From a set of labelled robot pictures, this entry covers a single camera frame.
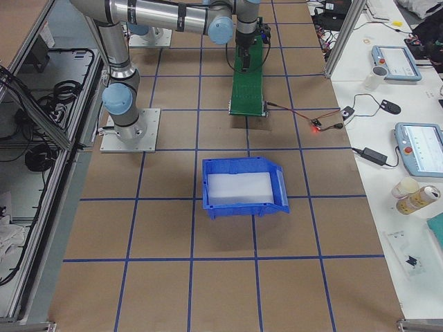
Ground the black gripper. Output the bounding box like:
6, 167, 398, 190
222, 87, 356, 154
237, 33, 255, 72

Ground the green conveyor belt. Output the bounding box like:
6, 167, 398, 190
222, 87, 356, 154
228, 17, 269, 117

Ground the small sensor board red LED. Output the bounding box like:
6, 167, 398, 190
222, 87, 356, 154
311, 119, 321, 129

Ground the blue plastic bin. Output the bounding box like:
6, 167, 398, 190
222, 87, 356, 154
201, 156, 290, 219

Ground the white foam sheet in bin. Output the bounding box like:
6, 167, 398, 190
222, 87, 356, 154
207, 172, 274, 205

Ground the white cup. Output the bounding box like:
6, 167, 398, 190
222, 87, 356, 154
363, 66, 388, 91

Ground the upper teach pendant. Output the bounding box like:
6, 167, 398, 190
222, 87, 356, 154
371, 46, 422, 82

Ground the teach pendant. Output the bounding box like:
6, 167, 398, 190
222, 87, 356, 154
395, 122, 442, 178
371, 46, 422, 82

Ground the black power brick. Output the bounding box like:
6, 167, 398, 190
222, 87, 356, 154
361, 147, 387, 166

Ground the black computer mouse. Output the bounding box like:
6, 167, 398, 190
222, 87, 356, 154
380, 100, 401, 115

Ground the lower teach pendant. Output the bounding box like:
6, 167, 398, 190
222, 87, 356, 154
395, 122, 442, 178

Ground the plastic lidded cup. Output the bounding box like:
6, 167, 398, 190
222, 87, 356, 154
391, 177, 419, 199

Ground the drink can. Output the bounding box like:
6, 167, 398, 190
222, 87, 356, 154
396, 185, 441, 215

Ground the teal notebook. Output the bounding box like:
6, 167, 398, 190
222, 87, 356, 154
427, 214, 443, 246

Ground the clear plastic bag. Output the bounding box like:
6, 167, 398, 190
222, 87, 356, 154
383, 230, 442, 279

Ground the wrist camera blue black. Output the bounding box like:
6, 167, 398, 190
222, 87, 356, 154
258, 23, 271, 45

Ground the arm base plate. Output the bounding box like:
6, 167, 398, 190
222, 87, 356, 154
129, 27, 172, 48
100, 109, 161, 153

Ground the red black sensor wire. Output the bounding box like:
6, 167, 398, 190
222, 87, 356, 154
266, 101, 344, 132

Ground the aluminium frame post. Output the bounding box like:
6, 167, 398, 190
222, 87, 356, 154
324, 0, 367, 78

